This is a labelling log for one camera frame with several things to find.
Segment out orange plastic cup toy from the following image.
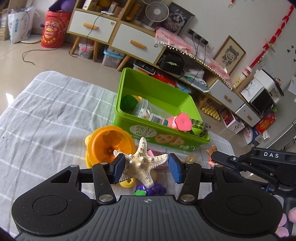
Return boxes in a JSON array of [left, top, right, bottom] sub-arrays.
[[85, 126, 136, 168]]

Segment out beige starfish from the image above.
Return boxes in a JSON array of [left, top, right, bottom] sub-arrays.
[[113, 137, 169, 188]]

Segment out purple toy grapes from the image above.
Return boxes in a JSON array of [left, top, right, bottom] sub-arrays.
[[133, 183, 167, 196]]

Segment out yellow toy pot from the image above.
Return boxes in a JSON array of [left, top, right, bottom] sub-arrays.
[[119, 178, 135, 188]]

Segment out silver triangular metal mould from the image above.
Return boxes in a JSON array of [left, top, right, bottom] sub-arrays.
[[190, 119, 211, 138]]

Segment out pink flower-shaped toy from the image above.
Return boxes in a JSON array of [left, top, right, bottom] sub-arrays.
[[166, 113, 193, 132]]

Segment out green plastic cookie box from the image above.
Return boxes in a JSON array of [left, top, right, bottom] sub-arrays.
[[112, 68, 210, 152]]

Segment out white toy box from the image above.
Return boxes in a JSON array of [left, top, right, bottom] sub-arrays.
[[219, 108, 245, 134]]

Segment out yellow egg tray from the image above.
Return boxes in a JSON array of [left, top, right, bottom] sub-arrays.
[[197, 97, 221, 121]]

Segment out clear plastic jar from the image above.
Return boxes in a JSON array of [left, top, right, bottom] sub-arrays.
[[132, 98, 171, 125]]

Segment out white microwave oven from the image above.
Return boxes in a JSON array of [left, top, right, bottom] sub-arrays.
[[240, 69, 285, 117]]

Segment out red cardboard box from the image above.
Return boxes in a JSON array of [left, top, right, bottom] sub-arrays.
[[152, 70, 177, 87]]

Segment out black handbag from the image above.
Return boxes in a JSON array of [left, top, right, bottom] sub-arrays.
[[157, 50, 185, 76]]

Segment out clear storage bin blue lid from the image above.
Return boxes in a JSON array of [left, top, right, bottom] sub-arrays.
[[102, 46, 125, 69]]

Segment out framed cartoon girl drawing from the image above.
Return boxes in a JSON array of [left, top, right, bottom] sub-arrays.
[[214, 36, 246, 75]]

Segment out pink lace cloth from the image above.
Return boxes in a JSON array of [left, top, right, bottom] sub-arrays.
[[155, 27, 233, 90]]

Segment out wooden TV cabinet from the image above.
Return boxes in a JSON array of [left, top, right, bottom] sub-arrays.
[[67, 1, 261, 126]]

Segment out framed cat picture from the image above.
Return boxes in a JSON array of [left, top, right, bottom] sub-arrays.
[[161, 3, 195, 36]]

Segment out red printed bag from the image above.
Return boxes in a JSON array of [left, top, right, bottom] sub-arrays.
[[41, 11, 71, 49]]

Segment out white desk fan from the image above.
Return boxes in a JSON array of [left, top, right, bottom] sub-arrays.
[[141, 1, 170, 31]]

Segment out white paper shopping bag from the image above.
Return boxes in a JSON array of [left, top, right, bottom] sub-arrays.
[[8, 6, 36, 44]]

